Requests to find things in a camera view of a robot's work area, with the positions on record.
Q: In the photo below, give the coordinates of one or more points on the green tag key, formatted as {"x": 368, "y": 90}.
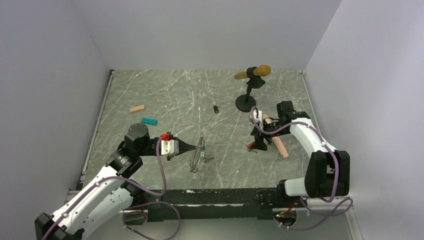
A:
{"x": 204, "y": 158}

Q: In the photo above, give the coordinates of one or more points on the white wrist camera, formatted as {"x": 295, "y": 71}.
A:
{"x": 257, "y": 116}
{"x": 169, "y": 146}

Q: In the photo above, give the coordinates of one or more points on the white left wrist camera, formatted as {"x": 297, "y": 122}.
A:
{"x": 169, "y": 146}

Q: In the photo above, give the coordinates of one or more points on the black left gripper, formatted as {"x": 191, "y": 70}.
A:
{"x": 184, "y": 147}

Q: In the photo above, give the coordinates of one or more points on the black microphone stand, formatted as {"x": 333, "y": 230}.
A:
{"x": 245, "y": 102}

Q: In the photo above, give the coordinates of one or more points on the teal block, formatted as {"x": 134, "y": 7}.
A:
{"x": 149, "y": 121}

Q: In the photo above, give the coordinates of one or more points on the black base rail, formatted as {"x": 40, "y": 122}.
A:
{"x": 216, "y": 203}

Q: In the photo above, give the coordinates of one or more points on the tan wooden block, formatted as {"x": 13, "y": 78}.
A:
{"x": 137, "y": 108}

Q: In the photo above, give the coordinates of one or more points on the gold microphone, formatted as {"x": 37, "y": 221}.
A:
{"x": 261, "y": 71}

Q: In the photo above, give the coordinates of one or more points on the black tag key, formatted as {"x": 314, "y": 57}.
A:
{"x": 216, "y": 108}

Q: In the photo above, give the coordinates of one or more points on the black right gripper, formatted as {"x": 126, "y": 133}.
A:
{"x": 259, "y": 143}

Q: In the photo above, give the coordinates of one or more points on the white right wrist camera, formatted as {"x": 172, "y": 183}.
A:
{"x": 257, "y": 116}

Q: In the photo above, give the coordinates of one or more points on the red tag key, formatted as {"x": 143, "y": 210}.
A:
{"x": 250, "y": 149}

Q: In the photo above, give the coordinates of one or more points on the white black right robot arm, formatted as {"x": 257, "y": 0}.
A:
{"x": 328, "y": 171}

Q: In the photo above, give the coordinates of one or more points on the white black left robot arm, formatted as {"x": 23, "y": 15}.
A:
{"x": 114, "y": 175}

